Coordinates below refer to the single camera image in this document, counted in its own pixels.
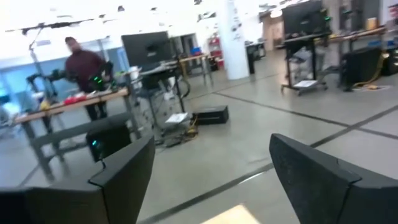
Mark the black box on floor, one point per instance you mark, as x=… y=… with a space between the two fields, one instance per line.
x=211 y=115

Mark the white pillar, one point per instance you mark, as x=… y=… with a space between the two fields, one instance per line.
x=233 y=40

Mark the wooden top work table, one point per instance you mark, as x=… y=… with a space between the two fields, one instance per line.
x=192 y=58
x=77 y=104

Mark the black computer green light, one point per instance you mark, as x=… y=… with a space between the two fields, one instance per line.
x=109 y=140

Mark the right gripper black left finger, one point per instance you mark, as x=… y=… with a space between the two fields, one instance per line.
x=118 y=193

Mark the black equipment case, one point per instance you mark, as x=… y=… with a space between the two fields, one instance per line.
x=362 y=67

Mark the black monitor desk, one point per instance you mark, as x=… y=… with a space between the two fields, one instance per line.
x=155 y=73

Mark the black monitor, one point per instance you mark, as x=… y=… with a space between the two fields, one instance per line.
x=146 y=48
x=304 y=18

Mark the background black robot arm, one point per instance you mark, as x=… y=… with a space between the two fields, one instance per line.
x=56 y=75
x=104 y=76

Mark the long wooden workbench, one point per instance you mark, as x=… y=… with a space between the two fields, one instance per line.
x=357 y=33

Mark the white paper sheet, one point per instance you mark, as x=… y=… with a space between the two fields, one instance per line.
x=177 y=118

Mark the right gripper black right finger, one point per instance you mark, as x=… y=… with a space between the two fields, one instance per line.
x=326 y=193

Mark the person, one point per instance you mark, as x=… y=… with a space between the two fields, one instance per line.
x=84 y=65

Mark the black rolling cart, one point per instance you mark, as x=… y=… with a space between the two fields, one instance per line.
x=308 y=37

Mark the red object pile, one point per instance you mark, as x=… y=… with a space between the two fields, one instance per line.
x=74 y=99

